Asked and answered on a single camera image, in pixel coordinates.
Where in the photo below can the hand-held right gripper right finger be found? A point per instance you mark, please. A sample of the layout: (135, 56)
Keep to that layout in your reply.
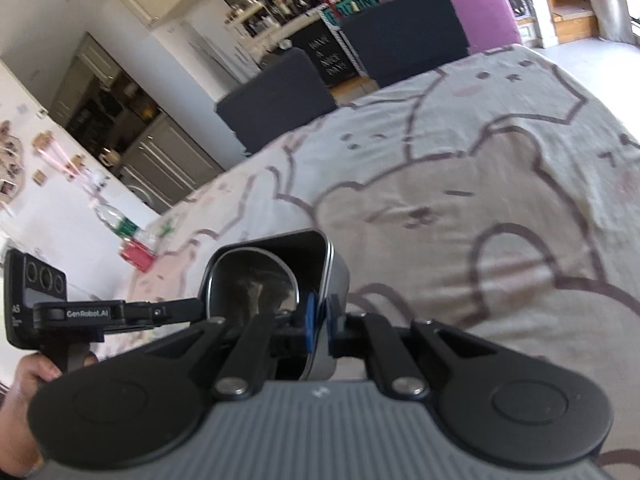
(334, 327)

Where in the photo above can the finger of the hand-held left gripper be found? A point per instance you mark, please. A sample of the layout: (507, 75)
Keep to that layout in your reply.
(175, 310)

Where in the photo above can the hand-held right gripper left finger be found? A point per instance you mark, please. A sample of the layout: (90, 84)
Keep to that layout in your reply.
(310, 320)

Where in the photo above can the small steel square tray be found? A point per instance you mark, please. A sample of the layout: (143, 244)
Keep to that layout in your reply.
(250, 285)

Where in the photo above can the large steel rectangular tray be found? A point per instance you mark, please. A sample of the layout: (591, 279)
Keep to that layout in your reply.
(305, 247)

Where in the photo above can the person's left forearm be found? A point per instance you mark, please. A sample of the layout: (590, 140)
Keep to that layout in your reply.
(15, 460)

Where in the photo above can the person's left hand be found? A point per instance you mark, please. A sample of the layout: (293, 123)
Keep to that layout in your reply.
(25, 385)

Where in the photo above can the red box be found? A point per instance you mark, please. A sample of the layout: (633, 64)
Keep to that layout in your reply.
(137, 255)

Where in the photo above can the green printed packet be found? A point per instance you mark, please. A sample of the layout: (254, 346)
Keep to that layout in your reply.
(165, 227)

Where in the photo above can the clear plastic water bottle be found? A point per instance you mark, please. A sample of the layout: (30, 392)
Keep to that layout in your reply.
(112, 217)

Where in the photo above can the grey kitchen cabinet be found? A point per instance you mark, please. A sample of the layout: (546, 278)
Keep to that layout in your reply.
(165, 160)

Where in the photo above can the cream mug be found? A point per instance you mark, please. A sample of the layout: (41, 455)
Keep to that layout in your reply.
(110, 157)

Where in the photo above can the cartoon printed tablecloth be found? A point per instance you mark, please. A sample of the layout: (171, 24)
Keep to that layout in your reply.
(450, 185)

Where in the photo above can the dark kitchen alcove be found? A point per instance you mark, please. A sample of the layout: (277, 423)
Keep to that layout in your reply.
(100, 110)

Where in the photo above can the dark grey chair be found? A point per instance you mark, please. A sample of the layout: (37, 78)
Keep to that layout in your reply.
(275, 105)
(400, 35)

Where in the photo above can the black letter sign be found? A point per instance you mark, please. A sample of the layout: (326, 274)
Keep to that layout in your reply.
(322, 55)

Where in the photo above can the teal framed sign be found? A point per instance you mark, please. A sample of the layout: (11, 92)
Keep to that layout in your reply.
(350, 7)

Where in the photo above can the cluttered kitchen shelf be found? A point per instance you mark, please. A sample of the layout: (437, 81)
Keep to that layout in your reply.
(270, 0)

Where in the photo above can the purple sofa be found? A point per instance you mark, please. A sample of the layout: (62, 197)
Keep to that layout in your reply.
(485, 5)

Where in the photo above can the wooden step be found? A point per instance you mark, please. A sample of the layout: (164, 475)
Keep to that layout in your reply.
(570, 20)

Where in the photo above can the beige curtain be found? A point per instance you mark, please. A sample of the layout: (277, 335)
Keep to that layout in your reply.
(605, 0)

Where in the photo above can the wall photo display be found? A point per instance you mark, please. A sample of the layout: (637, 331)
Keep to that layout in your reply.
(10, 160)

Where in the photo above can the pink wall decoration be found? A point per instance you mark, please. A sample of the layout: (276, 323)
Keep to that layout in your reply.
(60, 157)

